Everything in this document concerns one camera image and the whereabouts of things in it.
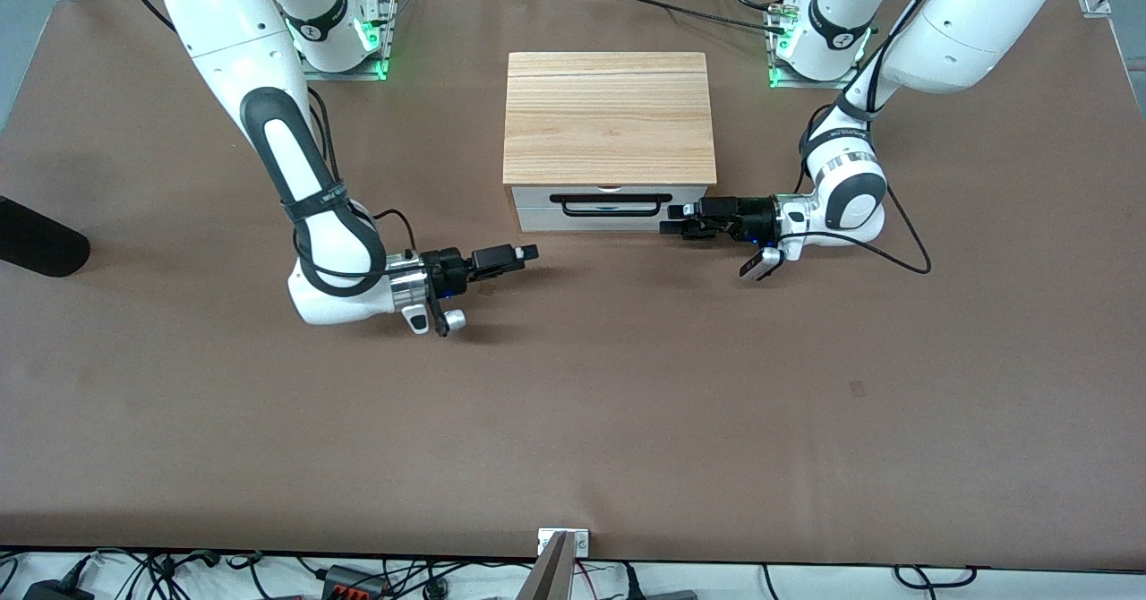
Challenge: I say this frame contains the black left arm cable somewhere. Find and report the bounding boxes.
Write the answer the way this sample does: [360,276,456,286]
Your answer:
[777,0,933,276]

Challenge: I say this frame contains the long black table cable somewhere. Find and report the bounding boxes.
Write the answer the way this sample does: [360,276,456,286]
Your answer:
[582,0,789,35]

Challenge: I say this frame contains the black rounded pad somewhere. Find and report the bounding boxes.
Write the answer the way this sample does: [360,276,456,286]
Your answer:
[0,195,91,279]

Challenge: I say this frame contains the plain white drawer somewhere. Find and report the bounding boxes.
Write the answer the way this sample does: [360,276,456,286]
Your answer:
[517,208,701,233]

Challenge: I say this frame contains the black red power strip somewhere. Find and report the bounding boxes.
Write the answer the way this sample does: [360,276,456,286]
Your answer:
[322,564,388,600]

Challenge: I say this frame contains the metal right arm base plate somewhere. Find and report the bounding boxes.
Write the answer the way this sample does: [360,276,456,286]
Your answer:
[300,0,397,81]

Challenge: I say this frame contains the black power adapter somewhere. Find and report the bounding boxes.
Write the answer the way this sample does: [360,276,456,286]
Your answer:
[22,580,95,600]

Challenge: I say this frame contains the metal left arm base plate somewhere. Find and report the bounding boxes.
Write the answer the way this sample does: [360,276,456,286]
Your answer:
[765,0,865,90]

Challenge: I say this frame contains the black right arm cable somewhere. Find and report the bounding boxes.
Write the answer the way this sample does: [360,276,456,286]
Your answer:
[295,85,420,279]

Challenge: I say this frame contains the silver camera mount bracket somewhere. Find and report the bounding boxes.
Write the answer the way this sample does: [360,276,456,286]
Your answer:
[537,528,590,558]

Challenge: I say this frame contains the light wooden drawer cabinet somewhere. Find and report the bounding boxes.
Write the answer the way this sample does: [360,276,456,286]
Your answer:
[501,52,717,234]

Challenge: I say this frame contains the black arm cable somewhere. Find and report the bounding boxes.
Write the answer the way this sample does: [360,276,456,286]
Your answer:
[777,0,933,276]
[295,85,420,279]

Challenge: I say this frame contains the black looped floor cable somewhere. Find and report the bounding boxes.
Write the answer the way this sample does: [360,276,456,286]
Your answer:
[895,564,979,591]

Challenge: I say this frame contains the white drawer with black handle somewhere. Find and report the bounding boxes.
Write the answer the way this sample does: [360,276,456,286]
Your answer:
[512,186,708,219]

